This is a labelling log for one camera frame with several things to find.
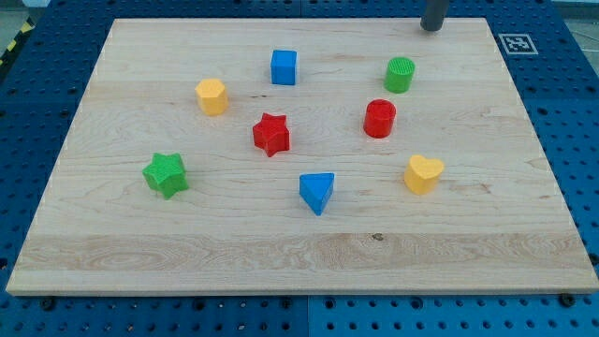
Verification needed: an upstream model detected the blue triangle block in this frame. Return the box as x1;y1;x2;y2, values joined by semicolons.
299;172;335;216

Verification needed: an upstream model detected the white fiducial marker tag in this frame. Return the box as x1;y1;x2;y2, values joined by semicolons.
498;33;538;55

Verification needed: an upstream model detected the yellow heart block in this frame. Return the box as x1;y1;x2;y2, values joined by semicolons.
403;154;445;195

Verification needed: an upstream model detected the blue cube block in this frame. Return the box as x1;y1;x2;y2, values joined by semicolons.
270;50;297;85

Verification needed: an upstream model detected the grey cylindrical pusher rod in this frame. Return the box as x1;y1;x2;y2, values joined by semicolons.
420;0;450;32

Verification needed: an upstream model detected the yellow hexagon block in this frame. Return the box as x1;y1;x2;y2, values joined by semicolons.
196;79;228;116

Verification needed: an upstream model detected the light wooden board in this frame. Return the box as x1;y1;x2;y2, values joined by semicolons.
7;18;598;296

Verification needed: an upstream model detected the red cylinder block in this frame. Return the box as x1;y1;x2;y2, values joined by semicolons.
363;99;397;139

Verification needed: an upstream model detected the green cylinder block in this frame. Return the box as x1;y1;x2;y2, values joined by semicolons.
384;57;416;94

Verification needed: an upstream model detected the red star block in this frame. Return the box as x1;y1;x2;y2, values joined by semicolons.
253;113;290;157

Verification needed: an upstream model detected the green star block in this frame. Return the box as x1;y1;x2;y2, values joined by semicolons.
142;153;189;199

